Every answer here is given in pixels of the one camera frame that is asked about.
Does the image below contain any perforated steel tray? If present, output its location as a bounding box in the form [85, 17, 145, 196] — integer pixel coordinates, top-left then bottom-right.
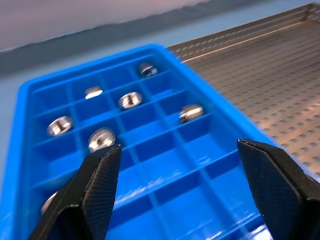
[165, 2, 320, 177]

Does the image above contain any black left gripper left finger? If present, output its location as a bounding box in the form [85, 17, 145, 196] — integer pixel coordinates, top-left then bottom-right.
[27, 143, 123, 240]

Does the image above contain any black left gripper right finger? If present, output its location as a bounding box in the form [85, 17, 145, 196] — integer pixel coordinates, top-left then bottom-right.
[236, 138, 320, 240]

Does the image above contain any blue compartment tray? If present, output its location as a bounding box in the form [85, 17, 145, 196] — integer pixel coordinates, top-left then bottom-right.
[0, 43, 282, 240]

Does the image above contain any metal roller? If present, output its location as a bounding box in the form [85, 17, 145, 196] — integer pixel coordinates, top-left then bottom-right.
[178, 104, 205, 124]
[118, 91, 144, 110]
[87, 128, 117, 154]
[84, 85, 104, 100]
[138, 62, 159, 78]
[46, 115, 74, 137]

